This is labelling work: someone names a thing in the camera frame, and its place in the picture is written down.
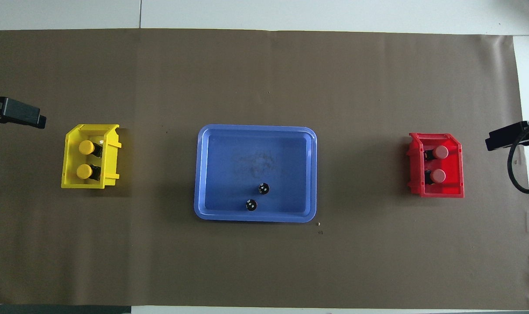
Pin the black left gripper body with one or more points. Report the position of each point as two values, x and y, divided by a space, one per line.
22 112

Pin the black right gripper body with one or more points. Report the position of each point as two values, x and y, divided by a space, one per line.
502 135

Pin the red push button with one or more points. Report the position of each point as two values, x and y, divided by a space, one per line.
441 151
438 175

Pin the yellow push button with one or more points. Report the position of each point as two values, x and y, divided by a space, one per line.
86 147
84 171

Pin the blue plastic tray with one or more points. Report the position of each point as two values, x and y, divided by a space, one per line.
229 174

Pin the red plastic storage bin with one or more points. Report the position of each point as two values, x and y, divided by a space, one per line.
454 174

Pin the yellow plastic storage bin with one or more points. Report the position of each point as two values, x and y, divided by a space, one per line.
68 165

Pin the small black cylinder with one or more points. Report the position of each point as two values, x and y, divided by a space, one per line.
251 204
263 188

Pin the brown paper table mat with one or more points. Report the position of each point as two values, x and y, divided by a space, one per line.
264 65

